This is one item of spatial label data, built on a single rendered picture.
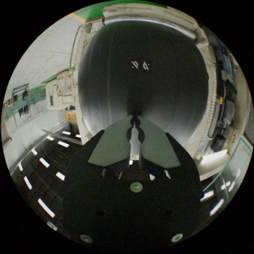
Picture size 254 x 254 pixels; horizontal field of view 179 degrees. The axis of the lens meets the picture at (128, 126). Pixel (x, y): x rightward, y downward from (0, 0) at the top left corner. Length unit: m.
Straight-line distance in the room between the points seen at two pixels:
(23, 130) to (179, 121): 11.57
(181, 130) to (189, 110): 0.04
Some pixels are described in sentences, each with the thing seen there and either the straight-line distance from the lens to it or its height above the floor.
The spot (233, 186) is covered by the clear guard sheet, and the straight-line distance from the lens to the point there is 0.69.
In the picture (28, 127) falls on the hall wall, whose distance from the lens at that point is 11.66.
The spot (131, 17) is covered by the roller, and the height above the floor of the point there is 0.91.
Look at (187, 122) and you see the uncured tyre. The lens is 0.16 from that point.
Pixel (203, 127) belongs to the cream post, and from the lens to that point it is 0.50.
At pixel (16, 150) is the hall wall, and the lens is 11.85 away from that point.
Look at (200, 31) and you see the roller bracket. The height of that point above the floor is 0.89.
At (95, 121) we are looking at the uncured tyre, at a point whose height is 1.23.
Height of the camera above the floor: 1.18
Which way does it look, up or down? 25 degrees up
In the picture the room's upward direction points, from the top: 178 degrees counter-clockwise
